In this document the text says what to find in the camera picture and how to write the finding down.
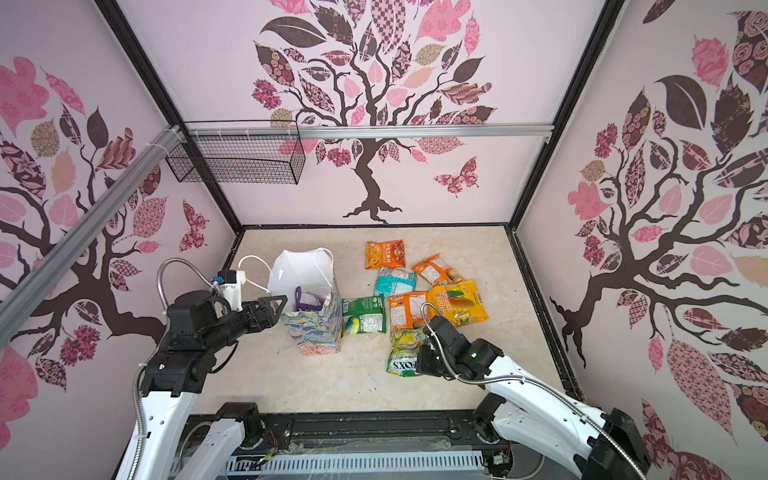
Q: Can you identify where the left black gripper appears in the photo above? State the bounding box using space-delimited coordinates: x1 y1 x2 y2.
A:
203 295 288 353

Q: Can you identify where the purple Fox's candy bag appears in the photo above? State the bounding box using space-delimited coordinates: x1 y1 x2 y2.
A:
294 286 325 312

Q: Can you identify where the green Fox's candy bag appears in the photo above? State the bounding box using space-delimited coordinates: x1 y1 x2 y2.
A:
386 329 427 378

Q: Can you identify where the patterned paper gift bag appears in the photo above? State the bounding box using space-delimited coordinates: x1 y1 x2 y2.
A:
244 247 343 356

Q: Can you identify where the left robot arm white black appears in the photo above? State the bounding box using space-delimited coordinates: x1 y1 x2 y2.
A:
116 259 288 479

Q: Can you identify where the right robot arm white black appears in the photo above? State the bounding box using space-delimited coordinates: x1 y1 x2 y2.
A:
417 303 650 479

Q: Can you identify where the yellow mango snack bag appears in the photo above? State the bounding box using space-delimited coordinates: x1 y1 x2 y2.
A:
426 280 489 327

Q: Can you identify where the orange mango snack bag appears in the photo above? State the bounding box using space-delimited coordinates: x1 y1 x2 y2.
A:
388 292 427 334

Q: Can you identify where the green white snack bag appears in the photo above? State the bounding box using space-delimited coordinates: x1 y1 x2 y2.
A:
342 295 386 337

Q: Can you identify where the orange white snack packet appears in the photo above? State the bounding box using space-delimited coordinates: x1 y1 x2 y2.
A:
411 254 464 286

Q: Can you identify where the teal snack packet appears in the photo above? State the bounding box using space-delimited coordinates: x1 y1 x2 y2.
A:
374 267 417 298

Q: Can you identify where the orange snack packet far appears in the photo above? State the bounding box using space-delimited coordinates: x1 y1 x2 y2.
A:
365 240 406 270

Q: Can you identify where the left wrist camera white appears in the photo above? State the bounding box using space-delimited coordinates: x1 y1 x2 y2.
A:
213 269 246 311

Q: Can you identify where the black base frame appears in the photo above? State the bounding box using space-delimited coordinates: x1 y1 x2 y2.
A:
111 406 632 480

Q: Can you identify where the white slotted cable duct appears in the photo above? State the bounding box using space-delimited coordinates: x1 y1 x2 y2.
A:
219 451 486 477

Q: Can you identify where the black wire basket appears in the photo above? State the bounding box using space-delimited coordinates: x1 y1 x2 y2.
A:
165 121 307 185

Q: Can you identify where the aluminium rail back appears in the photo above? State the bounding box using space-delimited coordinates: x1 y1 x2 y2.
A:
188 123 554 140

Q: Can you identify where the aluminium rail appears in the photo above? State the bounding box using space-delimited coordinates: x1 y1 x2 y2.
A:
1 125 183 345
188 123 554 140

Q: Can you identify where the aluminium rail left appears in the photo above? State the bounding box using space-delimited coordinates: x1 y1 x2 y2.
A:
1 125 183 345

